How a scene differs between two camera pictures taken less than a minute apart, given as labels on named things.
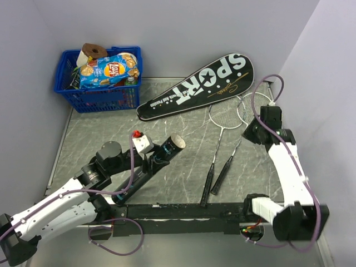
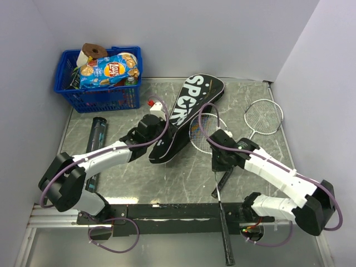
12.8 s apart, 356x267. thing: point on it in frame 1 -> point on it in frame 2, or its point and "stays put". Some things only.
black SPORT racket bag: x=219 y=80 -> x=200 y=92
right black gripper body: x=252 y=132 -> x=218 y=163
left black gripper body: x=143 y=163 -> x=159 y=130
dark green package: x=75 y=83 stays put
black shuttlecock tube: x=166 y=148 -> x=96 y=141
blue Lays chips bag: x=109 y=71 stays put
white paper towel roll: x=82 y=59 stays put
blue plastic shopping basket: x=122 y=97 stays put
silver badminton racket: x=226 y=114 -> x=201 y=127
